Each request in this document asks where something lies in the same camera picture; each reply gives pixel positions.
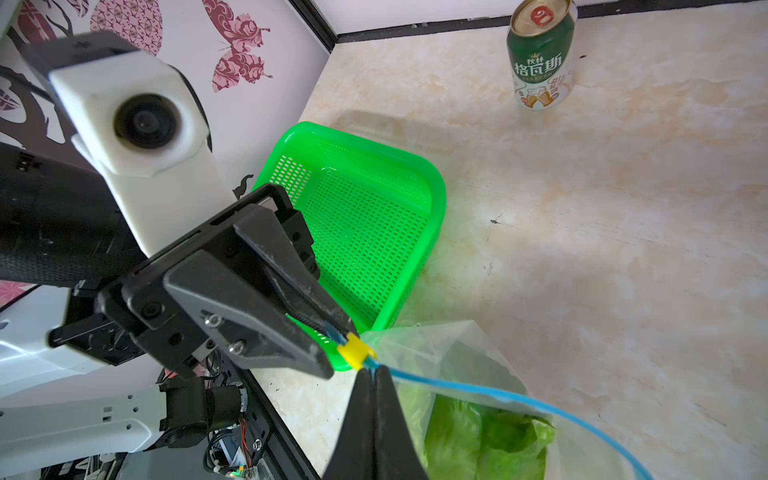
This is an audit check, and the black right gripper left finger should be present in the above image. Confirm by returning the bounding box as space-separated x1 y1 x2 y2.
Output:
322 369 375 480

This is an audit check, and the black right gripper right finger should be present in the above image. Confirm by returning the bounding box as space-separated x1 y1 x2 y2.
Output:
373 366 428 480

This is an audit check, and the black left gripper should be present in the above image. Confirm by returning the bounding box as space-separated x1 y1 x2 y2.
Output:
1 145 359 379

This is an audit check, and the green cabbage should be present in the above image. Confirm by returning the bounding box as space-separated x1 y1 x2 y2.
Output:
396 383 556 479

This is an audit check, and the clear zip top bag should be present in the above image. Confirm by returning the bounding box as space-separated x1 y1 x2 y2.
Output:
331 321 649 479

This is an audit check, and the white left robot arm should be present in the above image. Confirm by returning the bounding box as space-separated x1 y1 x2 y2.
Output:
1 145 354 476

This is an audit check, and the green plastic basket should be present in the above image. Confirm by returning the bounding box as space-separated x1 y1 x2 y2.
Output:
254 122 447 333

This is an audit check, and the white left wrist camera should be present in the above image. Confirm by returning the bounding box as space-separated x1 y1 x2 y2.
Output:
21 30 235 257

